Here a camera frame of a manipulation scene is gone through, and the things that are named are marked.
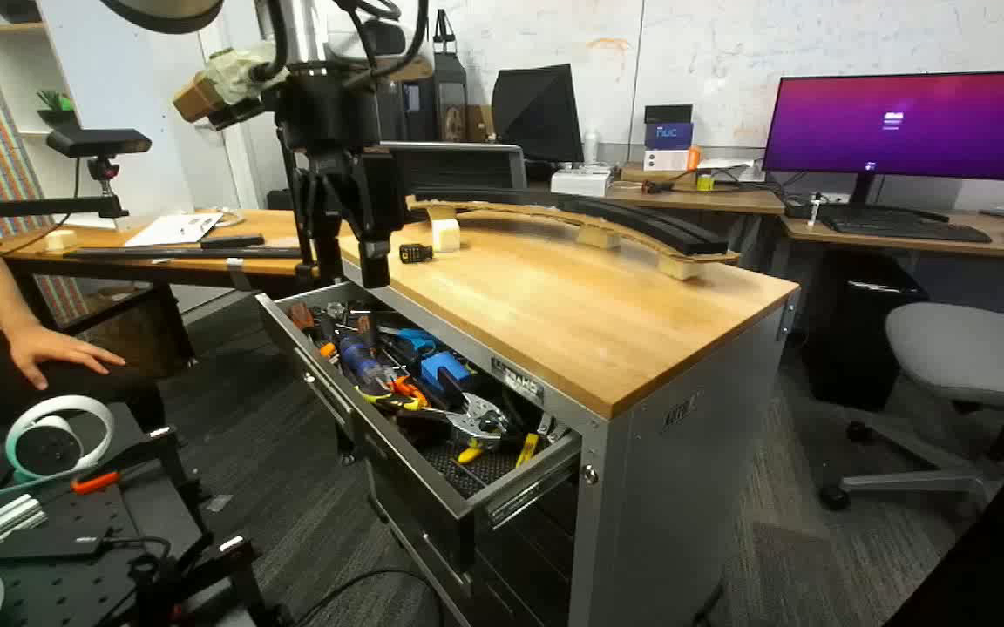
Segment small wooden block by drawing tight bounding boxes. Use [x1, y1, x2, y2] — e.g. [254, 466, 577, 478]
[430, 212, 466, 253]

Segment white flat box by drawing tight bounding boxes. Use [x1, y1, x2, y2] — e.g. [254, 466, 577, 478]
[546, 165, 617, 198]

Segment black horizontal boom bar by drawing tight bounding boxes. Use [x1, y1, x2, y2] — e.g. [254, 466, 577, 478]
[0, 193, 134, 227]

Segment black monitor back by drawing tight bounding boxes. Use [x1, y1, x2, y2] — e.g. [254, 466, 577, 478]
[487, 60, 587, 168]

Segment orange and black screwdriver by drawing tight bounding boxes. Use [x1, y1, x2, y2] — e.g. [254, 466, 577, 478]
[381, 371, 437, 417]

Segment office chair with silver base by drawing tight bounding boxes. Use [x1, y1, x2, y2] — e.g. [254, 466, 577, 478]
[817, 299, 1004, 515]

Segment black flat remote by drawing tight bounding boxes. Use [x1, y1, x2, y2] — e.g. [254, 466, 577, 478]
[196, 233, 270, 252]

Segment black camera on stand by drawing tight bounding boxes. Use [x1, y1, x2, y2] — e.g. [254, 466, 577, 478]
[43, 125, 157, 202]

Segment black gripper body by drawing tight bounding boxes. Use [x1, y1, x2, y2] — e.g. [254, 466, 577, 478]
[275, 69, 414, 243]

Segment white shelf unit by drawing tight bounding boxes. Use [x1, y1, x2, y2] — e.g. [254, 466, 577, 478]
[0, 0, 95, 202]

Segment monitor with purple screen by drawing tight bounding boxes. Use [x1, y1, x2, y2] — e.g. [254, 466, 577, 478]
[759, 65, 1004, 212]

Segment long wooden desk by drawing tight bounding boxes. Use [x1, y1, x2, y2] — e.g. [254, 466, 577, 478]
[0, 205, 337, 296]

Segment grey metal tool drawer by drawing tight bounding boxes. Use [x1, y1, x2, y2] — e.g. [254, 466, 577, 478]
[251, 279, 590, 574]

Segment person's bare hand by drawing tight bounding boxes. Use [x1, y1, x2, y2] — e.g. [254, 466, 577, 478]
[5, 322, 134, 394]

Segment wooden desk under monitor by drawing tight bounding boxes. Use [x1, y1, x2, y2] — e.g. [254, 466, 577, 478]
[776, 205, 1004, 269]

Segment black spray bottle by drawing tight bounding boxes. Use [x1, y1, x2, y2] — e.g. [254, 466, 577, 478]
[430, 6, 460, 60]

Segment orange handled tool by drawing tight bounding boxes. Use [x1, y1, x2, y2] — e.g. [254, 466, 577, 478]
[67, 466, 125, 501]

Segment black computer tower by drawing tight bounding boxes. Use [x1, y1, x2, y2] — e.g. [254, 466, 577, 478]
[804, 248, 918, 411]

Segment curved wooden and black track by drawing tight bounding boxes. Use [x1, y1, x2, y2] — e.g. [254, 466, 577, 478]
[404, 188, 745, 287]

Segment pliers with orange yellow handles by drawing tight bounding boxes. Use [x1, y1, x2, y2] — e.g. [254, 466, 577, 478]
[445, 392, 518, 471]

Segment black breadboard table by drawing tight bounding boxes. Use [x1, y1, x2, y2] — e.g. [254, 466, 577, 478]
[0, 399, 251, 627]

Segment black keyboard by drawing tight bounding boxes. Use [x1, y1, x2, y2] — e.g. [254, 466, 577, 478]
[817, 205, 997, 248]

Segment blue handled screwdriver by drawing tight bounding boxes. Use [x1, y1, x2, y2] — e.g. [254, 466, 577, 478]
[333, 328, 397, 402]

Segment white paper sheets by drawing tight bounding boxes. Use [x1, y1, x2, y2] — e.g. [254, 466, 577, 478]
[122, 210, 230, 252]

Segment wooden back desk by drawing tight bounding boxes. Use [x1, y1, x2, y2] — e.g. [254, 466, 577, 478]
[610, 177, 789, 220]

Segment grey cabinet with wooden top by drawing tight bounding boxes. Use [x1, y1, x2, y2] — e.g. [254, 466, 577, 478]
[251, 212, 802, 627]

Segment blue and white box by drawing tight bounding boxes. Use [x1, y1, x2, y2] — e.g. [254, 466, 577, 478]
[641, 102, 696, 177]

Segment white tape roll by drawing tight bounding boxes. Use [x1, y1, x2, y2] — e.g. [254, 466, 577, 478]
[0, 392, 120, 487]

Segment green plant on shelf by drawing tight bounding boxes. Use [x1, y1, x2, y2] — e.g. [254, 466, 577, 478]
[35, 89, 80, 122]

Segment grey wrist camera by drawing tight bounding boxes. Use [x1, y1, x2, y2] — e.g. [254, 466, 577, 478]
[200, 42, 293, 119]

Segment tan yellow mount block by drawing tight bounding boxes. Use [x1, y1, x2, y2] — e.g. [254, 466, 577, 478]
[172, 72, 222, 129]

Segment yellow handled tool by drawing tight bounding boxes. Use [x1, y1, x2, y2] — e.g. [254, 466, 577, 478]
[509, 417, 561, 474]

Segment black floor cable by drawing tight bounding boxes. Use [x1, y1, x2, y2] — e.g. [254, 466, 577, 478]
[288, 560, 443, 627]

